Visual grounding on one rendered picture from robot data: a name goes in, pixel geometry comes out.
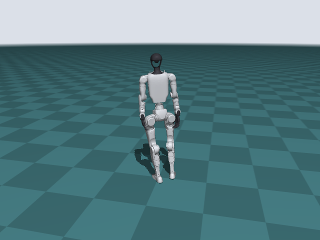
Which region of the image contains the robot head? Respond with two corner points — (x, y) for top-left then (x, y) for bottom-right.
(150, 53), (163, 75)

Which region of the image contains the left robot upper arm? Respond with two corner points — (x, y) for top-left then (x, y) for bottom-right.
(139, 74), (148, 101)

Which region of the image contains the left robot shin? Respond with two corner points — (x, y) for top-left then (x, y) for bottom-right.
(150, 146), (160, 177)

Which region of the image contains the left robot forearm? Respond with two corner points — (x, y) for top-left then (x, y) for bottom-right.
(138, 94), (146, 118)

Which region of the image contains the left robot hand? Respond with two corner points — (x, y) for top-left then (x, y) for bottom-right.
(140, 114), (149, 131)

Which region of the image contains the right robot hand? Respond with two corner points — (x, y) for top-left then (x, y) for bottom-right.
(172, 110), (180, 129)

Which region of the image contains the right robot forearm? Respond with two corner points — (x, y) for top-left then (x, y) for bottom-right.
(172, 93), (181, 115)

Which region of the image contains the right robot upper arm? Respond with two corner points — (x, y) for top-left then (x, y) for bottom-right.
(167, 73), (178, 98)

